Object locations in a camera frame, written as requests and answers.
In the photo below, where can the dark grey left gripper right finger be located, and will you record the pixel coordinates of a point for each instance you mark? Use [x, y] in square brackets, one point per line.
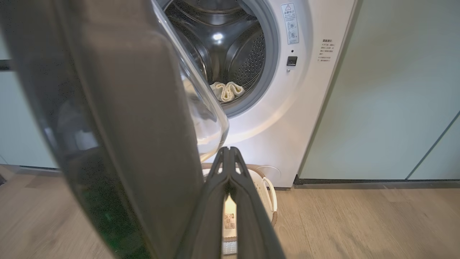
[251, 223]

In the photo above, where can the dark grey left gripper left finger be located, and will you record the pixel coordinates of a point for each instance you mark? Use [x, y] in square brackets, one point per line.
[208, 223]

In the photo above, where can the dark washing machine door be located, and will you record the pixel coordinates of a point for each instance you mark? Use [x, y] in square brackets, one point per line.
[125, 126]

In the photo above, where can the cream knit garment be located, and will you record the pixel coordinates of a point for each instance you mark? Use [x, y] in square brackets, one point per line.
[227, 91]

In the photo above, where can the printed label sticker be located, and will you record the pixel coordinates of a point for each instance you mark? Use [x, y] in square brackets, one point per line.
[229, 221]

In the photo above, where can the white perforated laundry basket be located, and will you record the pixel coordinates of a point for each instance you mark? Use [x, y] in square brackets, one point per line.
[258, 187]

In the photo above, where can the white front-load washing machine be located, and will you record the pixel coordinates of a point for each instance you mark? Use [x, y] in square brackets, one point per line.
[287, 126]

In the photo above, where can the pale grey cabinet panel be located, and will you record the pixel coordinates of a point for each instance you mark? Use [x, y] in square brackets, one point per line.
[377, 90]

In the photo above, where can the round white filter cover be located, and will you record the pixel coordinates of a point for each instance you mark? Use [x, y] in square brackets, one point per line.
[269, 174]

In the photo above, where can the dark cabinet baseboard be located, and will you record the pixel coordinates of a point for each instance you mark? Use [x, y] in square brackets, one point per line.
[359, 181]
[39, 168]

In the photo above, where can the white warning sticker with triangle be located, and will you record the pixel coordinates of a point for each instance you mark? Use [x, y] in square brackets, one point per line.
[289, 23]

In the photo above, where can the pale green cabinet drawer front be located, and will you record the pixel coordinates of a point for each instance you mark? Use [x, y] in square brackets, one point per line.
[2, 50]

